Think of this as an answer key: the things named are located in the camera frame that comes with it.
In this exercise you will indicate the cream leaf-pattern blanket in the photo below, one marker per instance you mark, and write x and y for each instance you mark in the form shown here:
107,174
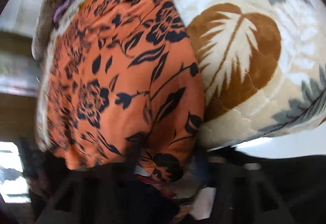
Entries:
263,66

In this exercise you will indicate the orange black floral garment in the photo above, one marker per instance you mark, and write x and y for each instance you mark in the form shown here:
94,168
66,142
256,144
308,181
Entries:
124,73

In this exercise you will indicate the purple cloth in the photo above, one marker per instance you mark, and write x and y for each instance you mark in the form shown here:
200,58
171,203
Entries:
60,10

